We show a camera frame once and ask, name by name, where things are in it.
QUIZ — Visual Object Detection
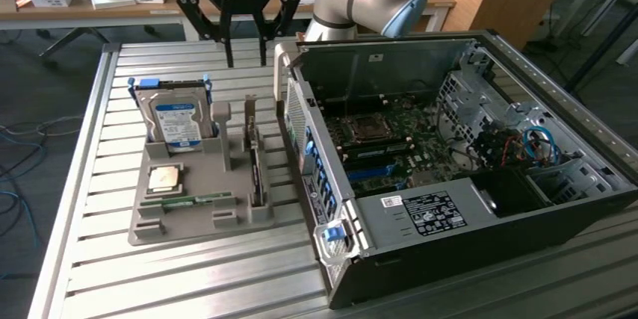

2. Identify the silver perforated metal cage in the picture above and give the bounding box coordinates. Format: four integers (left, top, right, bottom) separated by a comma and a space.
437, 68, 554, 137

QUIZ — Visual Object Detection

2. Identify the silver disk bay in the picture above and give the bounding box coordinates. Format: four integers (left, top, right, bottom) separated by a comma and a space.
526, 158, 617, 204

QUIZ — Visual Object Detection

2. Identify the hard disk with blue bracket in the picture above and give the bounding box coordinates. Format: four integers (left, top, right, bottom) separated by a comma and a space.
127, 75, 222, 155

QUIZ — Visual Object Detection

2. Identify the grey parts rack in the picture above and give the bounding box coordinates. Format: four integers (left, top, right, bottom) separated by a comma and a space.
128, 100, 278, 247

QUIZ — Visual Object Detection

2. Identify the red wire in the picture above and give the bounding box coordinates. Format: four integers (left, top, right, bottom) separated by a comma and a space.
501, 135, 514, 167

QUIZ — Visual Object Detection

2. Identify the blue expansion slot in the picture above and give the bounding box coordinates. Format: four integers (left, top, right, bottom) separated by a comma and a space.
347, 168, 398, 182

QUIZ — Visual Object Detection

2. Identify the black graphics card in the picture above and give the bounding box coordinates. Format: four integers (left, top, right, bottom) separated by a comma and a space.
242, 94, 270, 210

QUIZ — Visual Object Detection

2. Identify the wooden desk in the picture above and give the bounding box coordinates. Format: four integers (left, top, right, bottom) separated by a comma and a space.
0, 0, 458, 68

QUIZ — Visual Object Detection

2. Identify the copper coloured CPU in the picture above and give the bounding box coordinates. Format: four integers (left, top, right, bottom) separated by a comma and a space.
148, 165, 182, 193

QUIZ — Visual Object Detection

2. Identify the green RAM stick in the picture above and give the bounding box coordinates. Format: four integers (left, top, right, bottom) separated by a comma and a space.
139, 191, 235, 208

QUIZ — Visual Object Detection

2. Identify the blue case latch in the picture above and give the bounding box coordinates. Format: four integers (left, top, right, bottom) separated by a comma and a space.
321, 224, 346, 244

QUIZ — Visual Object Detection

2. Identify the grey power supply with label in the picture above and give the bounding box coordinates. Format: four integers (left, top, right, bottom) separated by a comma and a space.
354, 179, 499, 251

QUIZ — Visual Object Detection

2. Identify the light blue data wire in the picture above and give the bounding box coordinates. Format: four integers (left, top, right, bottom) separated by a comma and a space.
519, 126, 564, 167

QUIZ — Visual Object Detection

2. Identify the black open PC case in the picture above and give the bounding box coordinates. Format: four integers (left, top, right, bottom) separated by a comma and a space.
273, 29, 638, 311

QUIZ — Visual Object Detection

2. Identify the blue floor cable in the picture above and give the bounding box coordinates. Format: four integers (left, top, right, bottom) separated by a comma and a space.
0, 124, 50, 256

